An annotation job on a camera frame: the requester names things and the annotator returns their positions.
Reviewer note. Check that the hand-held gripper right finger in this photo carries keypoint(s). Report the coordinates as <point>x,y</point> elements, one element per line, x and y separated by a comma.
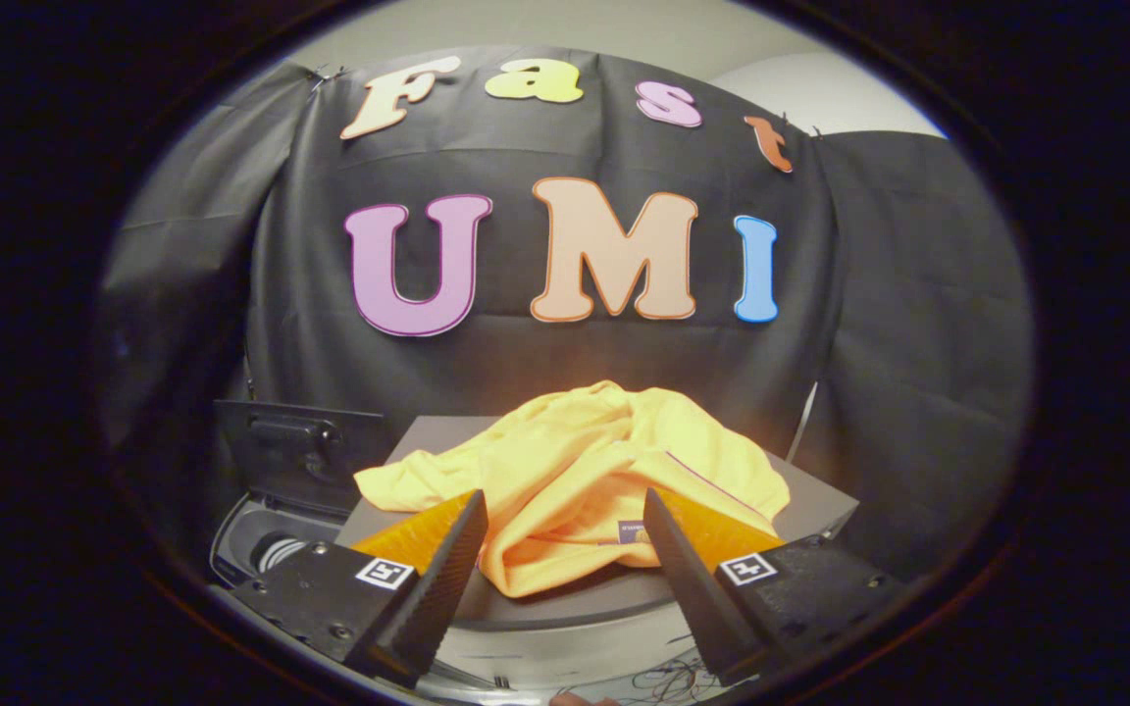
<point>688,588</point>

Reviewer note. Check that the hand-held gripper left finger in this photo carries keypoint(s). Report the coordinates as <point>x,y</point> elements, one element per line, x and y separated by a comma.
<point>442,588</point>

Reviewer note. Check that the yellow orange shirt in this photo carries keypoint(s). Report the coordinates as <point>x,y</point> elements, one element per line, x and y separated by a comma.
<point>575,471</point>

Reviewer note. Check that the black backdrop cloth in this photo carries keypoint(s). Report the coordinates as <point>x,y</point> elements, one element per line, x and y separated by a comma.
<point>575,363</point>

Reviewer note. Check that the beige cabinet with dark frame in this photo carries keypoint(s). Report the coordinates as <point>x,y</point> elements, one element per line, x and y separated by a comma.
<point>810,505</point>

